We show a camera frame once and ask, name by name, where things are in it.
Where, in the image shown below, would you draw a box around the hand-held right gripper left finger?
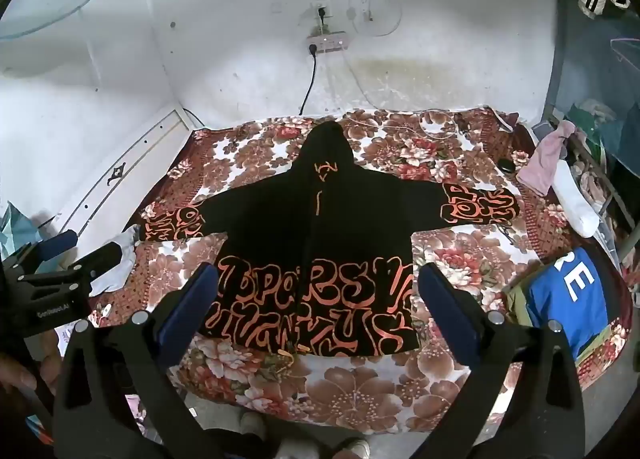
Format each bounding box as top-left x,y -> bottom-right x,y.
52,263 -> 221,459

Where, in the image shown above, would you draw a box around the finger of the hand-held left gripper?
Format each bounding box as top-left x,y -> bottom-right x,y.
7,230 -> 79,280
70,242 -> 126,292

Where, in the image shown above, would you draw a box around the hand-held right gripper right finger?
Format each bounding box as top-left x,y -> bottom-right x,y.
417,263 -> 586,459

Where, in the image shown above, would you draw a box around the black hoodie with orange print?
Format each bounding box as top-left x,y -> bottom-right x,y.
137,120 -> 521,356

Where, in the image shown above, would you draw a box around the person's left hand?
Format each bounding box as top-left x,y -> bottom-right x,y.
0,331 -> 63,397

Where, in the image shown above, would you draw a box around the white crumpled cloth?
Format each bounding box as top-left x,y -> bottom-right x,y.
90,226 -> 141,296

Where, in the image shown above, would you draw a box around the floral blanket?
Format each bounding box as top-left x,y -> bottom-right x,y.
92,106 -> 633,422

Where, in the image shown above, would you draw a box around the white bed side board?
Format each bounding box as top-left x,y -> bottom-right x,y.
55,106 -> 193,240

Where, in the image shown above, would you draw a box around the blue shirt with white letters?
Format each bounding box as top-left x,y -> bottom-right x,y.
525,244 -> 613,360

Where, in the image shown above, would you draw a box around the white shoe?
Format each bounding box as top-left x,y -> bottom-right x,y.
277,438 -> 372,459
239,411 -> 267,442

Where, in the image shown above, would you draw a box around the white rolled cloth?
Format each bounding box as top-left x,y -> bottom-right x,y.
552,159 -> 600,239

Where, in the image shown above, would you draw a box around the pink cloth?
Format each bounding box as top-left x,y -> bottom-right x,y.
516,120 -> 577,197

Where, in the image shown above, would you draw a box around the white power strip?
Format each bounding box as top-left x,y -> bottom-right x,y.
306,33 -> 349,54

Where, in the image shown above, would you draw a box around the black power cable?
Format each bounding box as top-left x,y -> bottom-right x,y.
298,45 -> 319,116

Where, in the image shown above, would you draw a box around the white cable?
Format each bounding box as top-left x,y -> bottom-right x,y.
345,0 -> 461,140

